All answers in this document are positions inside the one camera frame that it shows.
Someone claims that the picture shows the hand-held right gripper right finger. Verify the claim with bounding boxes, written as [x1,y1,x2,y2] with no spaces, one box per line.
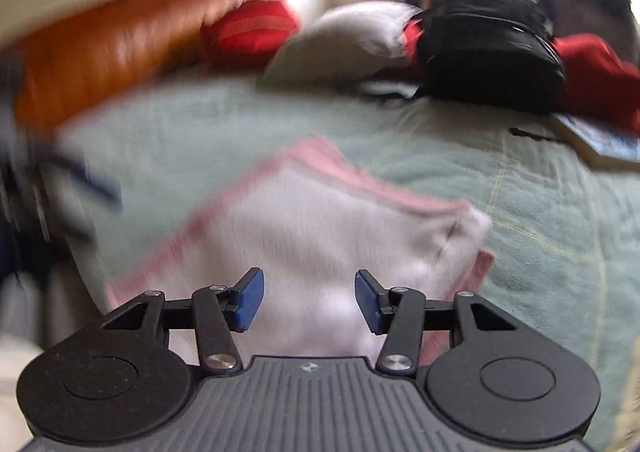
[354,269,517,376]

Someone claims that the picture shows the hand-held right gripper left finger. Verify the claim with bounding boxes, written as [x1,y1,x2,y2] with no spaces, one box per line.
[102,267,265,376]

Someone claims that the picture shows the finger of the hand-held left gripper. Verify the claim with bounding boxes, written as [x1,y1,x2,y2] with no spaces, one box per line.
[42,147,125,213]

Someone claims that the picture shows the pink and white sweater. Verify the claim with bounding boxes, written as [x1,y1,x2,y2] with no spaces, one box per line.
[105,134,496,368]

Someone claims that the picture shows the wooden headboard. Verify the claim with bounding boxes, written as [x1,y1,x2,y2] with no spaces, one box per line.
[12,0,251,133]

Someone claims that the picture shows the red pillow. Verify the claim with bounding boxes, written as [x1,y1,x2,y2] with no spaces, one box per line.
[202,0,301,70]

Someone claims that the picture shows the grey-green pillow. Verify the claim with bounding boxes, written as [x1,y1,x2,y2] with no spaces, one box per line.
[260,1,426,88]

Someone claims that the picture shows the black backpack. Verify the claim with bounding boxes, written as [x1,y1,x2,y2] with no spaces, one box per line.
[415,0,566,113]

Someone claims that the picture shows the book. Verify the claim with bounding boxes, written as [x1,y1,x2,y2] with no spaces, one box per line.
[547,112,640,170]

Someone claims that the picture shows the red blanket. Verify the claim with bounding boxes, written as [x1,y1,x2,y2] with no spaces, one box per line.
[402,19,640,135]

